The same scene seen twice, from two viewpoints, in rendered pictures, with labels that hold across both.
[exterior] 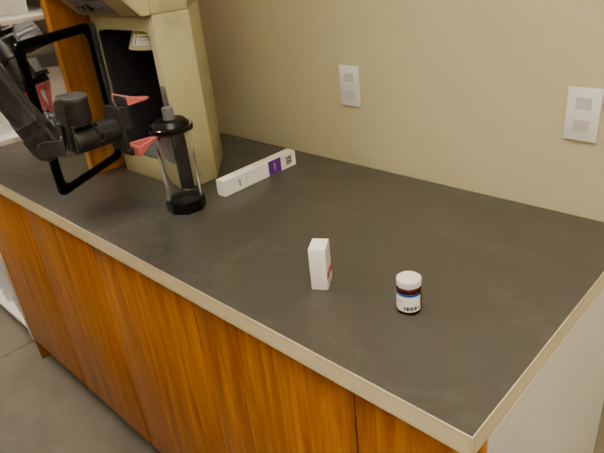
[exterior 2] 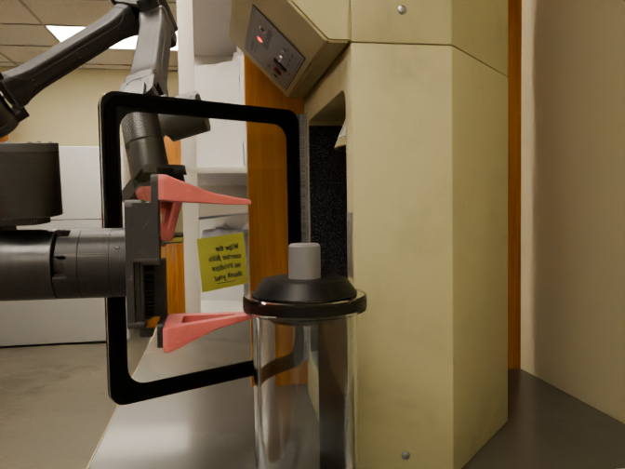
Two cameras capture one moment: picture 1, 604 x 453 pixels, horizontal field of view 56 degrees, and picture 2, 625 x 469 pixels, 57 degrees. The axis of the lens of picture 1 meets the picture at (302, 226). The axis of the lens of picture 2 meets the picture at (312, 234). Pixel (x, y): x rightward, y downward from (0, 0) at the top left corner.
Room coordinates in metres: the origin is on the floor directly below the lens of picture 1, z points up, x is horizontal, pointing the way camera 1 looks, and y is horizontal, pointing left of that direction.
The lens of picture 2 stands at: (0.96, 0.01, 1.24)
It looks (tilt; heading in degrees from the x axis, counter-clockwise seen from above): 3 degrees down; 35
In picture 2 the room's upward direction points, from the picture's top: 1 degrees counter-clockwise
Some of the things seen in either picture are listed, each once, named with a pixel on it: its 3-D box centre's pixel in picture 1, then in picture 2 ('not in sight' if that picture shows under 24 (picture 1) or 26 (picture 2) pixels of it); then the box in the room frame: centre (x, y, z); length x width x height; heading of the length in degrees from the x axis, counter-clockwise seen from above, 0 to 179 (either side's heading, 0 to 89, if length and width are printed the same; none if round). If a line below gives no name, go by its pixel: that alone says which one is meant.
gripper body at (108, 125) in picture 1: (108, 130); (108, 262); (1.26, 0.41, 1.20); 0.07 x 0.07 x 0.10; 44
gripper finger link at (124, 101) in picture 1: (131, 107); (195, 219); (1.31, 0.36, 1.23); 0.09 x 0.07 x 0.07; 134
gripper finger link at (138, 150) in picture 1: (138, 137); (196, 301); (1.31, 0.36, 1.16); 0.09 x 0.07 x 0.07; 134
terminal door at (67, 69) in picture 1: (74, 107); (212, 244); (1.55, 0.58, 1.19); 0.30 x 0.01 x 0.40; 162
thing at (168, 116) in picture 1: (169, 119); (304, 280); (1.37, 0.30, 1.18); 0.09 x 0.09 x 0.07
